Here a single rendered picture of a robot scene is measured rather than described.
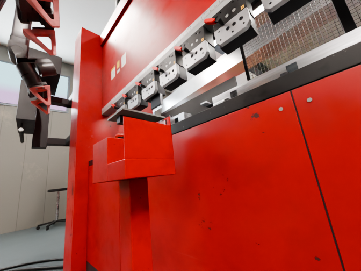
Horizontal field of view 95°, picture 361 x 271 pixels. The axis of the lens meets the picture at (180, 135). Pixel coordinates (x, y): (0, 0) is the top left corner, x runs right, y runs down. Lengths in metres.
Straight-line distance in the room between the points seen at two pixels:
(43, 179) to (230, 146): 4.47
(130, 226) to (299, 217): 0.41
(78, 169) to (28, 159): 3.16
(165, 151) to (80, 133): 1.33
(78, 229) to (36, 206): 3.09
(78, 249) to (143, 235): 1.25
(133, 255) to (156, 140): 0.29
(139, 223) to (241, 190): 0.30
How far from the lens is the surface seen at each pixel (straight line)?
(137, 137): 0.44
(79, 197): 1.68
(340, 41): 0.67
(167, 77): 1.01
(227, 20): 0.87
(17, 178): 4.76
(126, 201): 0.51
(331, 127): 0.48
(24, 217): 4.76
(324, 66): 0.51
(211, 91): 1.46
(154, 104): 1.10
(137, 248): 0.52
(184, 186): 0.66
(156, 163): 0.45
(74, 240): 1.72
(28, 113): 1.88
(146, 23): 1.46
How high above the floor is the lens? 0.65
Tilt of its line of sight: 14 degrees up
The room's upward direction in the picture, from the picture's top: 6 degrees counter-clockwise
